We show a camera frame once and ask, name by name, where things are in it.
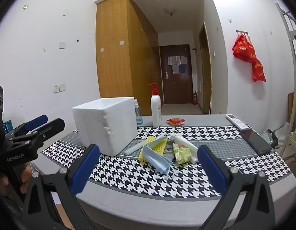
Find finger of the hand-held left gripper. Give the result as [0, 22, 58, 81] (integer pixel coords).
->
[13, 114, 48, 135]
[4, 118, 66, 149]

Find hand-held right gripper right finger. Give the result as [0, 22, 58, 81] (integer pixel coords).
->
[197, 145, 276, 230]

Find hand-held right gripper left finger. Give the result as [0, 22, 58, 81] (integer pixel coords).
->
[20, 144, 101, 230]

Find green snack packet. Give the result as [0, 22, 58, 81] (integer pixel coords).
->
[172, 144, 192, 165]

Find white foam box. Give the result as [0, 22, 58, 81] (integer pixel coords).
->
[72, 97, 138, 158]

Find grey sock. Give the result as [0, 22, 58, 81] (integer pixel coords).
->
[164, 135, 177, 161]

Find yellow foam net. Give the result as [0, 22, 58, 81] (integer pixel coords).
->
[139, 136, 168, 163]

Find blue face mask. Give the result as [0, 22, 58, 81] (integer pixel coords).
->
[141, 135, 174, 180]

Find person's left hand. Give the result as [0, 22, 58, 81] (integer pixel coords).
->
[0, 165, 34, 197]

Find blue cylindrical container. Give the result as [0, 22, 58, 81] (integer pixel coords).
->
[3, 120, 13, 135]

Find black smartphone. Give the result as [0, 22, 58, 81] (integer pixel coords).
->
[239, 129, 273, 156]

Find houndstooth patterned tablecloth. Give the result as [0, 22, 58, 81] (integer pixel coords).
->
[41, 114, 296, 223]

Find white remote control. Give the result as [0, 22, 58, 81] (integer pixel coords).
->
[225, 114, 249, 130]

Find red snack packet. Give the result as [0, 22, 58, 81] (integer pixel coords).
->
[166, 118, 186, 126]

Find blue spray bottle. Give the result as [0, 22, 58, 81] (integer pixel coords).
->
[134, 99, 143, 126]

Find white pump bottle red cap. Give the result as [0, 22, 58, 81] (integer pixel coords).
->
[148, 83, 163, 128]

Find wooden wardrobe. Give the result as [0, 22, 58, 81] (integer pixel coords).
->
[95, 0, 164, 117]

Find dark brown entry door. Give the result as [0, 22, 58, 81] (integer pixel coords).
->
[159, 44, 193, 104]

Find wooden side door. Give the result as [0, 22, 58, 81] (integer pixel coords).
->
[198, 23, 213, 115]

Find leaning wooden boards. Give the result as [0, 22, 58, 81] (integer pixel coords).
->
[287, 92, 296, 130]

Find grey door notice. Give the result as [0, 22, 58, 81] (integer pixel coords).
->
[168, 56, 187, 66]

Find red hanging bag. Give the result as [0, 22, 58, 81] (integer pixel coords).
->
[232, 34, 267, 82]

